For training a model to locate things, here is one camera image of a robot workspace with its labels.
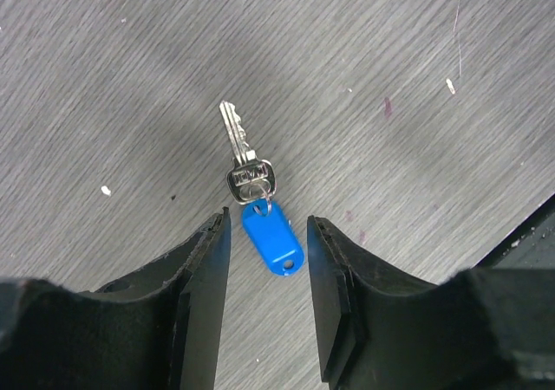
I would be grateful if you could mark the silver key with blue tag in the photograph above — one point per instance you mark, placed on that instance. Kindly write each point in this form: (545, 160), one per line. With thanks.
(252, 183)

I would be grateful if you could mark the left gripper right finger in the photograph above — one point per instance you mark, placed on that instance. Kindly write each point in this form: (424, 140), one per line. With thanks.
(380, 328)

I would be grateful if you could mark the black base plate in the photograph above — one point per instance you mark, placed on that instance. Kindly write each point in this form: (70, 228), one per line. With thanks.
(529, 246)

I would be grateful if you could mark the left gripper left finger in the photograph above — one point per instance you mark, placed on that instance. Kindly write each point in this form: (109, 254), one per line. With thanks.
(157, 327)

